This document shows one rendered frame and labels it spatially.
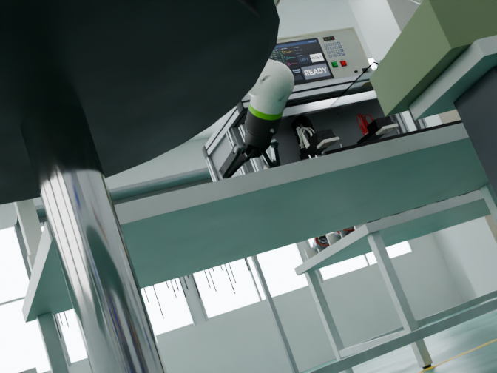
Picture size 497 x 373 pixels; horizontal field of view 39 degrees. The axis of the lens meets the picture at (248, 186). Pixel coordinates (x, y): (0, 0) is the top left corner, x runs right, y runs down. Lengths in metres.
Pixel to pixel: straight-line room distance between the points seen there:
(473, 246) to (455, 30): 4.96
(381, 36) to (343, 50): 4.21
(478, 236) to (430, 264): 4.07
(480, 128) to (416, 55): 0.23
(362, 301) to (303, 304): 0.87
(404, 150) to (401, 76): 0.40
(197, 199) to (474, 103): 0.68
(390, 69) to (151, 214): 0.66
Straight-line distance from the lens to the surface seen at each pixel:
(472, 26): 1.55
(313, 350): 9.14
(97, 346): 0.44
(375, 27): 6.88
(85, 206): 0.45
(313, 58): 2.53
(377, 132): 2.42
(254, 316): 8.90
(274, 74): 1.76
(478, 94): 1.65
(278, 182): 1.79
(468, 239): 6.42
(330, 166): 1.88
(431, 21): 1.53
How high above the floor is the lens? 0.30
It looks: 14 degrees up
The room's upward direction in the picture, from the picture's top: 20 degrees counter-clockwise
